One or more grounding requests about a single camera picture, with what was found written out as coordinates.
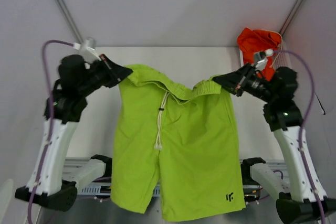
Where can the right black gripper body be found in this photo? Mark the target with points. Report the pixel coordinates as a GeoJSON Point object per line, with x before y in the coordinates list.
{"type": "Point", "coordinates": [272, 96]}

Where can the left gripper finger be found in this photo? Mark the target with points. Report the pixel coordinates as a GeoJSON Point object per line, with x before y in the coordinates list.
{"type": "Point", "coordinates": [110, 65]}
{"type": "Point", "coordinates": [117, 75]}

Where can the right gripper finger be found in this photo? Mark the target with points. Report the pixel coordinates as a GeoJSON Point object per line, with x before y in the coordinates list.
{"type": "Point", "coordinates": [241, 72]}
{"type": "Point", "coordinates": [231, 83]}

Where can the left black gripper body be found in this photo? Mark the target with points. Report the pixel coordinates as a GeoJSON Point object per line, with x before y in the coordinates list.
{"type": "Point", "coordinates": [96, 78]}

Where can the lime green shorts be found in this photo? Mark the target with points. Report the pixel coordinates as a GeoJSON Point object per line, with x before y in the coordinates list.
{"type": "Point", "coordinates": [184, 140]}

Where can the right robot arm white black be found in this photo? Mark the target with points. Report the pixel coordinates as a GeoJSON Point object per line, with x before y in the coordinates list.
{"type": "Point", "coordinates": [303, 198]}

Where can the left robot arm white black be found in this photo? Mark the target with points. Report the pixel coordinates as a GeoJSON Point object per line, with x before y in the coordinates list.
{"type": "Point", "coordinates": [47, 186]}

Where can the orange shorts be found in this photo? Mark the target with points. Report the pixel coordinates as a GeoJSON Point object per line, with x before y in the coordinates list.
{"type": "Point", "coordinates": [252, 41]}

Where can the white plastic basket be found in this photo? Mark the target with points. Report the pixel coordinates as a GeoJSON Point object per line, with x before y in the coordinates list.
{"type": "Point", "coordinates": [278, 60]}

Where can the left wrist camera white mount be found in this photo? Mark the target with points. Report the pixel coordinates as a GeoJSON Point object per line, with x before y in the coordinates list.
{"type": "Point", "coordinates": [87, 50]}

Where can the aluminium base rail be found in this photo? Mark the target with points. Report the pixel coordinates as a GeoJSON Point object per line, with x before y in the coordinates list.
{"type": "Point", "coordinates": [72, 164]}

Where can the left aluminium corner post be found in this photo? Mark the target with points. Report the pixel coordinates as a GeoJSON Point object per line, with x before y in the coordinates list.
{"type": "Point", "coordinates": [62, 6]}

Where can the aluminium corner post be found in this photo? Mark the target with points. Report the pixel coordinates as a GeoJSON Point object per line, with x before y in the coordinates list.
{"type": "Point", "coordinates": [62, 6]}
{"type": "Point", "coordinates": [291, 16]}

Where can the white slotted cable duct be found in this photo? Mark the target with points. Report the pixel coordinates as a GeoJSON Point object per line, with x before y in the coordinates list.
{"type": "Point", "coordinates": [105, 190]}

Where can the right aluminium corner post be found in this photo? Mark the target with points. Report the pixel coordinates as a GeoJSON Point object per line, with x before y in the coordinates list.
{"type": "Point", "coordinates": [291, 16]}

